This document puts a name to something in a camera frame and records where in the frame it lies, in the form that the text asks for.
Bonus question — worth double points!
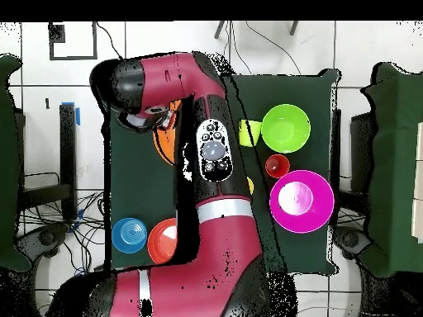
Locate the orange plastic bowl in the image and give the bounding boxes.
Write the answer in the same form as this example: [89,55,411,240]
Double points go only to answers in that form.
[152,98,183,167]

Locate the green plastic cup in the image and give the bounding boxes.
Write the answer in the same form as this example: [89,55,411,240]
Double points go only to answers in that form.
[238,119,263,149]

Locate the pink plastic bowl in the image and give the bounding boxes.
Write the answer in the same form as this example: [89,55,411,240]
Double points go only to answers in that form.
[269,169,335,234]

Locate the dark green table cloth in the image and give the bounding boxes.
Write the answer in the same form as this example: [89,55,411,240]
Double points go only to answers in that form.
[103,64,340,275]

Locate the red plastic cup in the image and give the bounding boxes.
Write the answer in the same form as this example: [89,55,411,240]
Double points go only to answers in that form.
[264,154,291,180]

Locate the red-orange plastic bowl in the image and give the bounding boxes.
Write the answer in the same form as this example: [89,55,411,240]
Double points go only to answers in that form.
[146,217,178,265]

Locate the green plastic bowl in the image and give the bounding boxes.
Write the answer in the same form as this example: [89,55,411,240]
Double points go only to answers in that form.
[260,103,311,154]

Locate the blue plastic bowl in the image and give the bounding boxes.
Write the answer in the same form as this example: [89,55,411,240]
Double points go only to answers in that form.
[111,217,149,255]

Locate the blue tape strip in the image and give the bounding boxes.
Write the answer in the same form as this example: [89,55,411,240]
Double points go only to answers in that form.
[61,101,81,126]

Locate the black metal stand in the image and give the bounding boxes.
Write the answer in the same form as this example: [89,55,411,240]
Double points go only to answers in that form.
[14,102,78,221]

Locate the green covered side table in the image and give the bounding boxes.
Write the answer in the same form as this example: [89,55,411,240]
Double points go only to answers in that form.
[358,61,423,278]
[0,54,31,272]

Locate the tangled floor cables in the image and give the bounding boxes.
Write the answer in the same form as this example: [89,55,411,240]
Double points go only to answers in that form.
[14,187,107,278]

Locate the black floor cable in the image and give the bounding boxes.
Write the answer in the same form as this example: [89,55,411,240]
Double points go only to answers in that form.
[95,21,125,62]

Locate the black square floor frame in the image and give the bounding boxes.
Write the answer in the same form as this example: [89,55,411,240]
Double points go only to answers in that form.
[48,21,99,61]

